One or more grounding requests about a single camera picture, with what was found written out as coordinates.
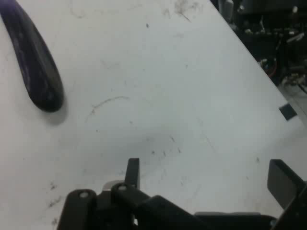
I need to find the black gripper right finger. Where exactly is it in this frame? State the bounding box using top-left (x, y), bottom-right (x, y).
top-left (267, 159), bottom-right (307, 230)

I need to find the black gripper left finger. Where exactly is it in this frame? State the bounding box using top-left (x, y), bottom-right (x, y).
top-left (56, 157), bottom-right (154, 230)

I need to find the black tape marker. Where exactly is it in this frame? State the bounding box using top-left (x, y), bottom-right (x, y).
top-left (279, 103), bottom-right (298, 121)

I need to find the dark purple eggplant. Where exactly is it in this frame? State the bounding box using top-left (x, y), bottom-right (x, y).
top-left (0, 0), bottom-right (65, 113)

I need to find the dark equipment with wires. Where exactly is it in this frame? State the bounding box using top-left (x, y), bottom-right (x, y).
top-left (217, 0), bottom-right (307, 87)

